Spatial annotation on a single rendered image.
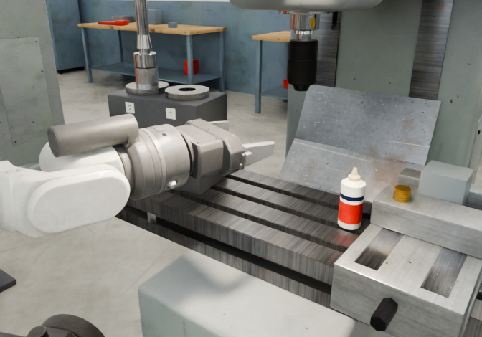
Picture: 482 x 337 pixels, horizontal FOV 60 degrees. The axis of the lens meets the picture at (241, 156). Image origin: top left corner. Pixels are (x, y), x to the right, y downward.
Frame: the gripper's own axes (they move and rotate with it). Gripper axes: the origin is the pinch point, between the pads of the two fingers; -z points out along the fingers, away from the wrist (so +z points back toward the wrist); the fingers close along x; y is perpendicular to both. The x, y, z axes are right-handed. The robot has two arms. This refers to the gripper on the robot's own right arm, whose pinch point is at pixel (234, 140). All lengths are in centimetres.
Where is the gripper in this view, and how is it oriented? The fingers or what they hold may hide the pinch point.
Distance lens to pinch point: 64.1
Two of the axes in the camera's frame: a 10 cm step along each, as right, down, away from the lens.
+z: -7.6, 2.1, -6.2
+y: -0.6, 9.2, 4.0
